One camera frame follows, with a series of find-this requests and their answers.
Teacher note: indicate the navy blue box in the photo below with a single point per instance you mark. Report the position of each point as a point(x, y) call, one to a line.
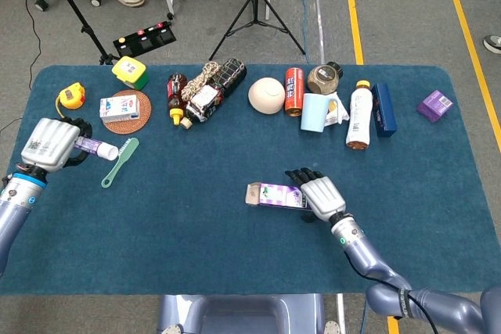
point(383, 111)

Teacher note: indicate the grey sneaker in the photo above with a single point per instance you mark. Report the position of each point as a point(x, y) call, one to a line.
point(493, 44)

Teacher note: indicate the yellow tape measure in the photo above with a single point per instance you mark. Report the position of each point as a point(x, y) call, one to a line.
point(70, 97)

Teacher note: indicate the green container yellow lid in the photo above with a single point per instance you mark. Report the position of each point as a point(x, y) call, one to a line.
point(129, 72)

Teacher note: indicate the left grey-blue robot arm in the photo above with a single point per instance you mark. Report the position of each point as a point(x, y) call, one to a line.
point(15, 201)

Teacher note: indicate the white blue carton box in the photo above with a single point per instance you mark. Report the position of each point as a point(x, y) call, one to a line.
point(119, 109)

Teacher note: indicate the round woven rattan coaster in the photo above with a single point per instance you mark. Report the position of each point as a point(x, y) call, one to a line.
point(144, 109)

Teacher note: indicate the light green plastic comb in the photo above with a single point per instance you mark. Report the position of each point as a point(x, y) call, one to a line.
point(117, 166)

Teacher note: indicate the glass jar black lid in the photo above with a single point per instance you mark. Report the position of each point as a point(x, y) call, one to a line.
point(323, 80)

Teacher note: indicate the orange drink can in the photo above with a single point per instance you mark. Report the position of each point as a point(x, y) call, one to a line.
point(294, 91)

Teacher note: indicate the red tea bottle yellow cap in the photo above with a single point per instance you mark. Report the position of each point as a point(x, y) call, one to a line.
point(176, 95)

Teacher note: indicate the light blue mug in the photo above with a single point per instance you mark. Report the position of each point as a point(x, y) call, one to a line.
point(315, 113)

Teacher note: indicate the small purple box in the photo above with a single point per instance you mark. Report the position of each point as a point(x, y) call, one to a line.
point(434, 105)

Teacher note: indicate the dark bottle beige cap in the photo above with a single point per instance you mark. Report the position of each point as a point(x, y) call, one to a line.
point(203, 104)

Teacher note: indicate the grey-blue robot torso base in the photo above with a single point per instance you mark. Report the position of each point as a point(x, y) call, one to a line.
point(242, 314)

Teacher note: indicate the black foot pedal board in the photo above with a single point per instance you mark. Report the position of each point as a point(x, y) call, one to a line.
point(145, 40)

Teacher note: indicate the cream white bowl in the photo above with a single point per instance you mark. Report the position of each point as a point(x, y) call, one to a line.
point(266, 95)

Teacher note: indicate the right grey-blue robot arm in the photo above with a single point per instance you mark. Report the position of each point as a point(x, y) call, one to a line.
point(364, 259)

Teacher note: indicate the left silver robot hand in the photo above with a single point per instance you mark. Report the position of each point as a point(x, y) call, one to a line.
point(49, 142)

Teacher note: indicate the white bottle yellow cap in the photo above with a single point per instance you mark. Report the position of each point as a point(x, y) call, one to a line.
point(360, 115)

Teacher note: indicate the purple toothpaste box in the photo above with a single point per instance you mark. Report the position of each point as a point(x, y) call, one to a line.
point(274, 195)

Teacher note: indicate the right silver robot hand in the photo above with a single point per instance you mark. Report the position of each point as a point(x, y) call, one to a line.
point(323, 197)

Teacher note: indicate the black slanted tripod stand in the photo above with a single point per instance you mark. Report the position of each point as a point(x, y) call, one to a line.
point(84, 26)

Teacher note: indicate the purple white toothpaste tube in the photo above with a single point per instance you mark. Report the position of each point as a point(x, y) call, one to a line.
point(99, 148)

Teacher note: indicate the white snack packet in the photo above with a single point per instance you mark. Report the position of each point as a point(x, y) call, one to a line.
point(341, 113)

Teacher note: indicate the blue table cover cloth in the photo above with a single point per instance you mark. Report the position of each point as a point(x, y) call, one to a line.
point(203, 240)

